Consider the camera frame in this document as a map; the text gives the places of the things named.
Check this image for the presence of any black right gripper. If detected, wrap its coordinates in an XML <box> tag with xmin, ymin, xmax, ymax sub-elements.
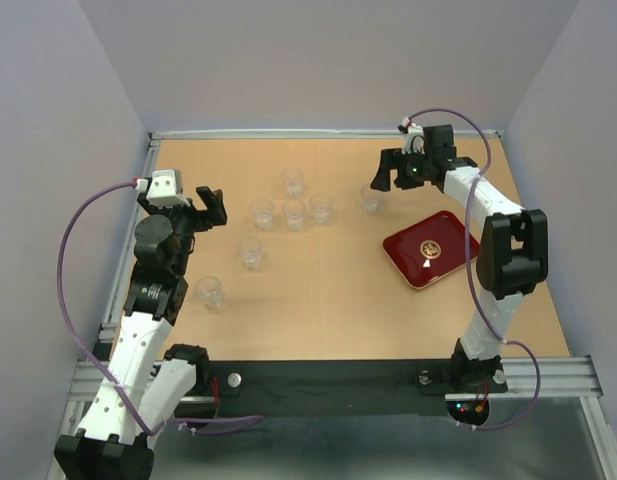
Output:
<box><xmin>370</xmin><ymin>146</ymin><xmax>434</xmax><ymax>191</ymax></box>

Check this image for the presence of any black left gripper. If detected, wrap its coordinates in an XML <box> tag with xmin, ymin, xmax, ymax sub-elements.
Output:
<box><xmin>138</xmin><ymin>186</ymin><xmax>226</xmax><ymax>275</ymax></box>

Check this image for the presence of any clear glass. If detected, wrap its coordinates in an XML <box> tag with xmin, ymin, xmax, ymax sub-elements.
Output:
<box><xmin>280</xmin><ymin>168</ymin><xmax>304</xmax><ymax>198</ymax></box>
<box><xmin>361</xmin><ymin>185</ymin><xmax>384</xmax><ymax>215</ymax></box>
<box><xmin>282</xmin><ymin>199</ymin><xmax>306</xmax><ymax>231</ymax></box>
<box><xmin>250</xmin><ymin>198</ymin><xmax>274</xmax><ymax>231</ymax></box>
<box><xmin>238</xmin><ymin>236</ymin><xmax>263</xmax><ymax>269</ymax></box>
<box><xmin>195</xmin><ymin>276</ymin><xmax>224</xmax><ymax>309</ymax></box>
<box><xmin>309</xmin><ymin>193</ymin><xmax>333</xmax><ymax>224</ymax></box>

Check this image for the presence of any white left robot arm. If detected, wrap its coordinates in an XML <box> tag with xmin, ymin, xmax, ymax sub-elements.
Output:
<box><xmin>54</xmin><ymin>186</ymin><xmax>227</xmax><ymax>479</ymax></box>

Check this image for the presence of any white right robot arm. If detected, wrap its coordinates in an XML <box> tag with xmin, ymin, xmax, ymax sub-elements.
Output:
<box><xmin>370</xmin><ymin>120</ymin><xmax>548</xmax><ymax>394</ymax></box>

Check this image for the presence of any red rectangular tray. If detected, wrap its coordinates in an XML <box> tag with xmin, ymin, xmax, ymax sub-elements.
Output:
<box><xmin>382</xmin><ymin>211</ymin><xmax>466</xmax><ymax>290</ymax></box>

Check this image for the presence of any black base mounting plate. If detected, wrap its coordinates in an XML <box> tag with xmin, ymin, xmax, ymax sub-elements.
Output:
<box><xmin>152</xmin><ymin>359</ymin><xmax>509</xmax><ymax>419</ymax></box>

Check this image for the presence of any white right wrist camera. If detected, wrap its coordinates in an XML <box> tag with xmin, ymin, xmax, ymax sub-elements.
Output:
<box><xmin>398</xmin><ymin>117</ymin><xmax>424</xmax><ymax>154</ymax></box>

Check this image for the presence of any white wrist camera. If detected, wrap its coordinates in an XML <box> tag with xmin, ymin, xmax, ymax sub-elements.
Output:
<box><xmin>398</xmin><ymin>117</ymin><xmax>424</xmax><ymax>154</ymax></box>
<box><xmin>146</xmin><ymin>169</ymin><xmax>189</xmax><ymax>208</ymax></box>

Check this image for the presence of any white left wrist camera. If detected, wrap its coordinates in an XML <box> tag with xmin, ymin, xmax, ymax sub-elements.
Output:
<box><xmin>146</xmin><ymin>169</ymin><xmax>189</xmax><ymax>208</ymax></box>

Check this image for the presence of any aluminium frame rail back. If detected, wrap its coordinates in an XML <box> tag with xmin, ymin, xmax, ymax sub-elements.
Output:
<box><xmin>148</xmin><ymin>129</ymin><xmax>504</xmax><ymax>141</ymax></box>

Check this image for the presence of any aluminium frame rail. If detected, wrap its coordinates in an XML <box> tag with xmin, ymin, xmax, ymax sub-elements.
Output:
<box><xmin>148</xmin><ymin>129</ymin><xmax>504</xmax><ymax>141</ymax></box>
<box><xmin>68</xmin><ymin>357</ymin><xmax>603</xmax><ymax>402</ymax></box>
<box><xmin>90</xmin><ymin>139</ymin><xmax>162</xmax><ymax>361</ymax></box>

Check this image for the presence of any aluminium frame rail left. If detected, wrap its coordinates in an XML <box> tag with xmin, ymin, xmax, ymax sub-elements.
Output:
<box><xmin>90</xmin><ymin>139</ymin><xmax>162</xmax><ymax>361</ymax></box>

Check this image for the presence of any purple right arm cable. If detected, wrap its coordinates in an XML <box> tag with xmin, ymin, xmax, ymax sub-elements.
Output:
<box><xmin>407</xmin><ymin>107</ymin><xmax>542</xmax><ymax>434</ymax></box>

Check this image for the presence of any aluminium frame rail front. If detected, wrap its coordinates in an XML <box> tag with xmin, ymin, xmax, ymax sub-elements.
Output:
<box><xmin>68</xmin><ymin>357</ymin><xmax>603</xmax><ymax>402</ymax></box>

